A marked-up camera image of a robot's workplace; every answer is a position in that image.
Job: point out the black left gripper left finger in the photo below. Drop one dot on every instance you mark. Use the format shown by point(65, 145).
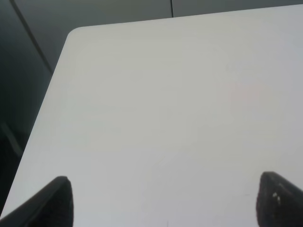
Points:
point(52, 206)

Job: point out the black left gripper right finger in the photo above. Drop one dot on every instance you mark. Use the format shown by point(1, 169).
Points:
point(279, 202)

